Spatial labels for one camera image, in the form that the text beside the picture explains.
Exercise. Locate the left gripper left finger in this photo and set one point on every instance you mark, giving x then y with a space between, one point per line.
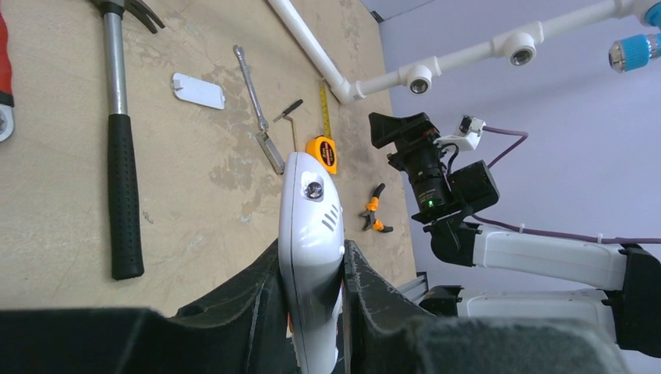
239 327

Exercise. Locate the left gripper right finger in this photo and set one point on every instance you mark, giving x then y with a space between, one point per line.
384 332

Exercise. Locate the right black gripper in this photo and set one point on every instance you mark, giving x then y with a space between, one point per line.
438 191

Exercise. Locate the white remote control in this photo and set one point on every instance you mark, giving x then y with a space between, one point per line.
311 250

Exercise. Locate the white battery cover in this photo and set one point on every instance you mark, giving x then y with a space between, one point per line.
197 91

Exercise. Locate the yellow tape measure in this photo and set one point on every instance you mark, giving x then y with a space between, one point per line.
323 147

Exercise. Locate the small black screwdriver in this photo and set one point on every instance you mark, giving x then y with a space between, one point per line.
289 109

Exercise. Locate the brass hex key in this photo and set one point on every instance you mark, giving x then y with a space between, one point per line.
294 133

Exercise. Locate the small silver wrench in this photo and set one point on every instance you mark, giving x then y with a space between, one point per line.
240 55

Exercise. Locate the silver transceiver module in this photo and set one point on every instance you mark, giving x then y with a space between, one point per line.
270 150

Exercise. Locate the blue pipe fitting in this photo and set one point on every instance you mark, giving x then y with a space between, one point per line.
639 50

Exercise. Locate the red adjustable wrench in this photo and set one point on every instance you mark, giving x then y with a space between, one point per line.
7 99

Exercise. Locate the white pipe frame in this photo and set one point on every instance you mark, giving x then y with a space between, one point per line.
518 46

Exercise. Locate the orange handled pliers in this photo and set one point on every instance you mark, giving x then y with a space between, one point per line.
372 223

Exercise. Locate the black handled hammer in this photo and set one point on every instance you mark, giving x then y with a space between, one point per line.
123 189

